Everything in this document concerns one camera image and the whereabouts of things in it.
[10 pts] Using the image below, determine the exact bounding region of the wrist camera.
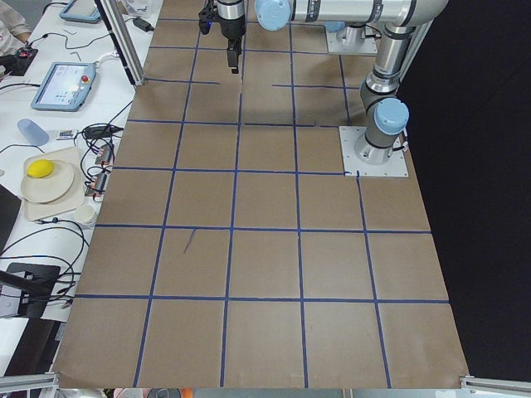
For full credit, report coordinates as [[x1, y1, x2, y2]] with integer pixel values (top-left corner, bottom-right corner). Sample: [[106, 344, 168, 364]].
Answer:
[[198, 1, 218, 35]]

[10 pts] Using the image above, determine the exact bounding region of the person at desk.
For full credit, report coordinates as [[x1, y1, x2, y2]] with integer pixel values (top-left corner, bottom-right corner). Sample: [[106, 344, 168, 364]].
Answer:
[[0, 1, 32, 56]]

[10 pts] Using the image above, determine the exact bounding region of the beige plate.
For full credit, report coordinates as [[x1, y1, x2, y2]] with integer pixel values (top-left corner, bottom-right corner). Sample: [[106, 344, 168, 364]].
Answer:
[[21, 161, 75, 203]]

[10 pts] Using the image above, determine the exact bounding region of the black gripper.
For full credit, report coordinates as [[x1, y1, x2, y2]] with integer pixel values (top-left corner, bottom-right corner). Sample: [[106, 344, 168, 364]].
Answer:
[[220, 16, 244, 74]]

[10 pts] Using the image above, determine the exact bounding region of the yellow lemon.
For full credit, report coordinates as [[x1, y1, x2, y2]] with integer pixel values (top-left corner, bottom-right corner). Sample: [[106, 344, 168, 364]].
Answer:
[[27, 159, 55, 178]]

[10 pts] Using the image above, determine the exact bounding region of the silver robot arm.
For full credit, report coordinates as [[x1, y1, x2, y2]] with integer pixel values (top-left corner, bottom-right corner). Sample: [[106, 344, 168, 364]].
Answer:
[[254, 0, 447, 166], [324, 21, 375, 47]]

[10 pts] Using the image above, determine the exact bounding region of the blue teach pendant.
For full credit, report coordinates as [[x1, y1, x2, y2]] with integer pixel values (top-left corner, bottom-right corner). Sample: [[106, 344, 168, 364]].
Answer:
[[31, 62, 96, 112], [59, 0, 101, 24]]

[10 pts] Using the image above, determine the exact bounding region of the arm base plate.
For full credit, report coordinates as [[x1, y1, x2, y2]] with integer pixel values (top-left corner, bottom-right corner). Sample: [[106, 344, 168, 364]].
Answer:
[[326, 27, 378, 56], [339, 126, 409, 177]]

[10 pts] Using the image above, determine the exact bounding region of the beige tray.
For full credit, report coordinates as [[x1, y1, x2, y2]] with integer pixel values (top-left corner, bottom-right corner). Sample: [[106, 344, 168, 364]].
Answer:
[[21, 147, 85, 221]]

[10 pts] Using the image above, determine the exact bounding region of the translucent blue cup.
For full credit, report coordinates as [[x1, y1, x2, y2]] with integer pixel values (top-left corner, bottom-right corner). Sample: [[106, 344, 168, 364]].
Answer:
[[17, 119, 49, 146]]

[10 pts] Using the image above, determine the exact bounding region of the aluminium frame post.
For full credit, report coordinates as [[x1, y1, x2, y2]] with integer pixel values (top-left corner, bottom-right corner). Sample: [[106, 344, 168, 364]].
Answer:
[[95, 0, 144, 86]]

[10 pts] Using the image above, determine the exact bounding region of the black power adapter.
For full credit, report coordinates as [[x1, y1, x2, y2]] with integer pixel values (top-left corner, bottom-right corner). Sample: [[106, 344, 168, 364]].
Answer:
[[133, 17, 154, 32]]

